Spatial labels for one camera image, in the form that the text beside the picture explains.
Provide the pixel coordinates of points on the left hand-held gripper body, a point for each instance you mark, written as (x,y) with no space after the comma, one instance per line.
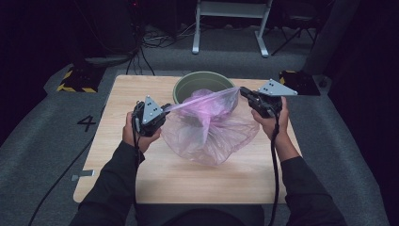
(150,117)

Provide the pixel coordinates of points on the white metal stand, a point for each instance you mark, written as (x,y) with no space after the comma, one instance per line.
(230,12)

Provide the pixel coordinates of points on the pink plastic bag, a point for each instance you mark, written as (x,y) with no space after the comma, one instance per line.
(213,135)

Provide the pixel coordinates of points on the black yellow striped base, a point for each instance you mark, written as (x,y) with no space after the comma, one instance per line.
(81,80)
(306,83)

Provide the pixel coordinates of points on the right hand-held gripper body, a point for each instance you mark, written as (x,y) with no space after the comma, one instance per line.
(266,100)

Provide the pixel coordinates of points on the black folding stand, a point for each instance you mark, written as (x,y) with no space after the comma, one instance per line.
(296,28)

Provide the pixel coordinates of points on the person's left hand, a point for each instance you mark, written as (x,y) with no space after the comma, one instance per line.
(130,132)

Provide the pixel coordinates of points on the grey tape strip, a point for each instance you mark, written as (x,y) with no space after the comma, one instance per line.
(84,174)

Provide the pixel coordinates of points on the person's lap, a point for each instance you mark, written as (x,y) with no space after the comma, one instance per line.
(200,216)

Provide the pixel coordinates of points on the person's right hand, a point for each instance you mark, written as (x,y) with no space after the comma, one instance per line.
(272,125)

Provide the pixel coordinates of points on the grey curtain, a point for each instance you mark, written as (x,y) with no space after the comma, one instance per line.
(329,34)

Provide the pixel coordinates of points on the green plastic bin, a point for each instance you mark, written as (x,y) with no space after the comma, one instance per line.
(194,83)

